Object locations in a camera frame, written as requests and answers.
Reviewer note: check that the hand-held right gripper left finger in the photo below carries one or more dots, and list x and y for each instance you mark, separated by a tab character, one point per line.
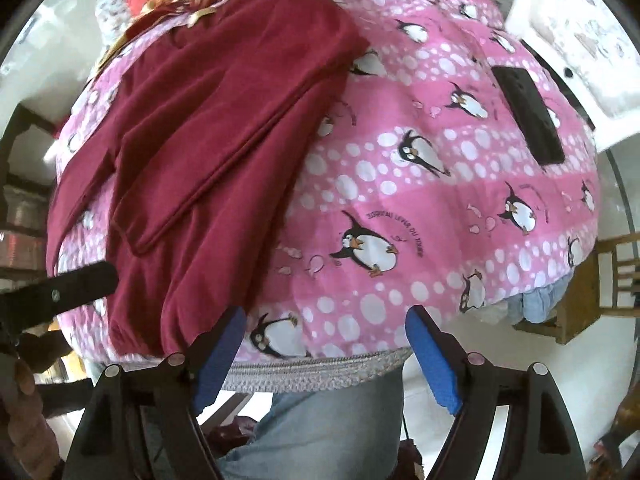
219	360

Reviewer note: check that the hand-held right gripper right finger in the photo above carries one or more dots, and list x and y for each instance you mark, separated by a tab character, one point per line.
434	365

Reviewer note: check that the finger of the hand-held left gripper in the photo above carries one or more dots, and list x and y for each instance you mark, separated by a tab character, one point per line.
70	292

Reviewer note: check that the maroon shirt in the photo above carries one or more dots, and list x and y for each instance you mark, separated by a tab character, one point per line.
200	160

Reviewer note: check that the person's left hand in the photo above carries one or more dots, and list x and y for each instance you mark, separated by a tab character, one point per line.
22	385

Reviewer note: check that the grey woven mat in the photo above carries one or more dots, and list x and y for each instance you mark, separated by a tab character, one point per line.
320	376

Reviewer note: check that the light blue cloth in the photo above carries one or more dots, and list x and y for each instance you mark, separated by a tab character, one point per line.
537	306

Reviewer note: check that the person's jeans leg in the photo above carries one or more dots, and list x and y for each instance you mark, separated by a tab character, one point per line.
320	430

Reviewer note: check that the pink penguin printed blanket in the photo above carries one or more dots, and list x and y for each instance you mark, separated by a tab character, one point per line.
425	220

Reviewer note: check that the wooden chair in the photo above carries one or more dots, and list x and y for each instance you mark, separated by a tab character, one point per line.
602	290

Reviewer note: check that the dark brown object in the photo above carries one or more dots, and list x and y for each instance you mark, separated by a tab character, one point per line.
620	435

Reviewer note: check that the white floral sheet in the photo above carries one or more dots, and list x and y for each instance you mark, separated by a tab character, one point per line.
111	12

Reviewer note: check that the white printed pillow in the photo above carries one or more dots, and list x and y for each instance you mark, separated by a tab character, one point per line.
575	30

